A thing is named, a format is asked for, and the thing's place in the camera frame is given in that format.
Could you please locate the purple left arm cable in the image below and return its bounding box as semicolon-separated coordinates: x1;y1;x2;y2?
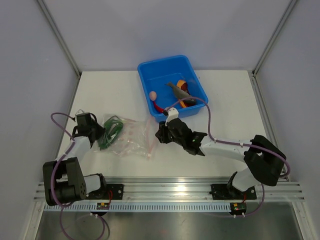
50;112;83;207

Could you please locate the fake green onion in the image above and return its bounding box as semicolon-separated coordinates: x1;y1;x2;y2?
97;115;124;151

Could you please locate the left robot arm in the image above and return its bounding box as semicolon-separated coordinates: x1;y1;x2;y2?
42;112;108;208

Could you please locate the right aluminium frame post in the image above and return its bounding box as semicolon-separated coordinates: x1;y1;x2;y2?
251;0;300;77

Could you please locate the aluminium mounting rail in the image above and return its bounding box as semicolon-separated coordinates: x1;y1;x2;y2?
33;176;306;202

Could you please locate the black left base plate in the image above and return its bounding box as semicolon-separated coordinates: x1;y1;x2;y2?
86;184;124;200

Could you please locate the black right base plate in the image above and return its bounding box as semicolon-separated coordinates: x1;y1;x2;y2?
209;183;257;201

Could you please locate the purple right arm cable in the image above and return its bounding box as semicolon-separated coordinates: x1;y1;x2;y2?
164;97;292;178

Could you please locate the clear zip top bag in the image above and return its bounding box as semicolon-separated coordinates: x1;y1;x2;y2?
93;114;157;159

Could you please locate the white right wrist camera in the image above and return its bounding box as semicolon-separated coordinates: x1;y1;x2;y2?
163;107;179;126

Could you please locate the aluminium frame post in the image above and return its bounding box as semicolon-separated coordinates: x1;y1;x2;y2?
36;0;81;78
251;0;300;77

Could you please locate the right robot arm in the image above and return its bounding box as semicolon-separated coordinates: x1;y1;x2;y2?
155;118;287;200

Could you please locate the left aluminium frame post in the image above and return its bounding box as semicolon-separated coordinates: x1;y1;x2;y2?
36;0;81;78

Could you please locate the fake egg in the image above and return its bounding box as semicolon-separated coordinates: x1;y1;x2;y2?
149;91;157;101

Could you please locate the white slotted cable duct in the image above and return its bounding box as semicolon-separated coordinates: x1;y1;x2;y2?
43;202;232;212

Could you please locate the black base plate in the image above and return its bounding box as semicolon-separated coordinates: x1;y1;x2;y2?
209;183;257;201
86;184;124;200

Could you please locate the blue plastic bin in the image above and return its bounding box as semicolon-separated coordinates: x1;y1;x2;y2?
137;55;209;123

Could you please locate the fake steak slice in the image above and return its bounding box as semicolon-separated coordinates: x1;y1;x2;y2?
176;79;192;108

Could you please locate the grey fake fish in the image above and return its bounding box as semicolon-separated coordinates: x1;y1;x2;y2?
165;82;197;107

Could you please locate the red fake chili pepper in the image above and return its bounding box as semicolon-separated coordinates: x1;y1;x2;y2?
152;101;164;114

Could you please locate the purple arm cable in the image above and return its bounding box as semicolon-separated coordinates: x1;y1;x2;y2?
164;97;292;178
50;112;83;207

